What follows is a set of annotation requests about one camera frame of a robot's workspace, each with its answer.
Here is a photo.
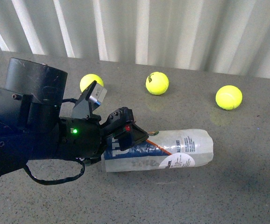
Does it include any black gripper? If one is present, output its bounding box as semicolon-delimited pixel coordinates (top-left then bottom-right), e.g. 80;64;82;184
55;107;149;166

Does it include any clear Wilson tennis can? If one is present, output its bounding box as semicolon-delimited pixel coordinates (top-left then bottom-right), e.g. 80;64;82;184
101;129;213;173

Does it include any tennis ball with Wilson print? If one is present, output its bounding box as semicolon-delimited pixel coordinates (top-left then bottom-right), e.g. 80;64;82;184
145;71;170;95

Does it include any tennis ball in middle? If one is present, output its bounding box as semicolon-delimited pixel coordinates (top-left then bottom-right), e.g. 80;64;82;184
79;74;104;92

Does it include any tennis ball far right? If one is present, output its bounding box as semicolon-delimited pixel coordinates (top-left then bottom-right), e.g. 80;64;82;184
215;85;243;110

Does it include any white pleated curtain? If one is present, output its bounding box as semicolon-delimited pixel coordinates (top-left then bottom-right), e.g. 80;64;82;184
0;0;270;78

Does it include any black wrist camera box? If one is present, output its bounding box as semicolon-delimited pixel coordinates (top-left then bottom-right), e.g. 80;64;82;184
71;80;108;119

